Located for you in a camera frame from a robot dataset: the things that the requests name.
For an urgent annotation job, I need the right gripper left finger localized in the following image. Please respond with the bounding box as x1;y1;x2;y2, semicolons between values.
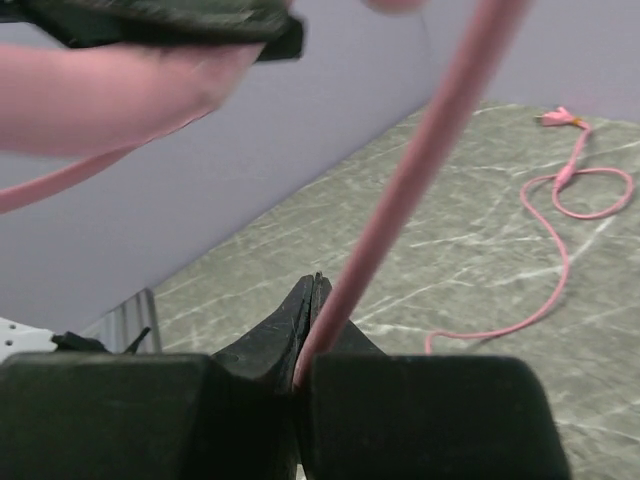
212;275;313;393

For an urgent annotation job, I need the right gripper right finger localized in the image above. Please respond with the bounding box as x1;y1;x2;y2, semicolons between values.
299;272;389;359

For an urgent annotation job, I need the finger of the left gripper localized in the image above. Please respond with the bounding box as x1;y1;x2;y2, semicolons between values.
1;0;305;62

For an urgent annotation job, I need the pink headset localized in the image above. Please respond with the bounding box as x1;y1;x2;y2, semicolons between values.
1;1;634;388

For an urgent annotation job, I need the front aluminium rail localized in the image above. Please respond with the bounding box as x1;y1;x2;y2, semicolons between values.
80;289;162;353

